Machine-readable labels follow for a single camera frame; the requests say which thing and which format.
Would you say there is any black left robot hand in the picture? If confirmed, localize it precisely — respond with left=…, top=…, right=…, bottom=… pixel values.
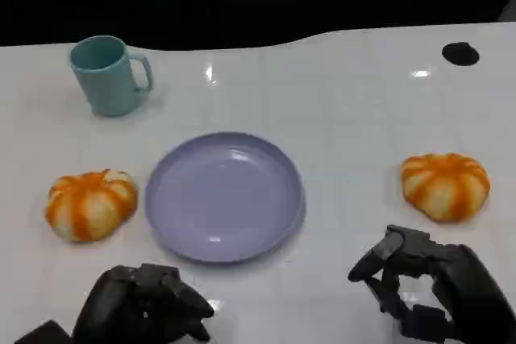
left=71, top=263, right=215, bottom=344

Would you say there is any black table grommet hole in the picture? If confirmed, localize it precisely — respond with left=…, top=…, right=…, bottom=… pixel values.
left=441, top=41, right=481, bottom=67

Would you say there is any lilac plate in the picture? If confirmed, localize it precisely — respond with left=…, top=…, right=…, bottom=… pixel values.
left=144, top=131, right=306, bottom=266

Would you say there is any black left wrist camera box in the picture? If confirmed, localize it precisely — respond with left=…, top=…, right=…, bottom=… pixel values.
left=14, top=319, right=73, bottom=344

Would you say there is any pale green mug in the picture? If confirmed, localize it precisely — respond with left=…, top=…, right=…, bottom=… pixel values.
left=69, top=35, right=154, bottom=118

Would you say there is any orange and white bread roll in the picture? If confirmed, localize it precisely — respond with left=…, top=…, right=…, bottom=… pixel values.
left=44, top=168, right=139, bottom=243
left=400, top=152, right=492, bottom=223

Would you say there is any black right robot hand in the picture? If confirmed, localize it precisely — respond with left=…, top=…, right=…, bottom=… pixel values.
left=347, top=224, right=516, bottom=344

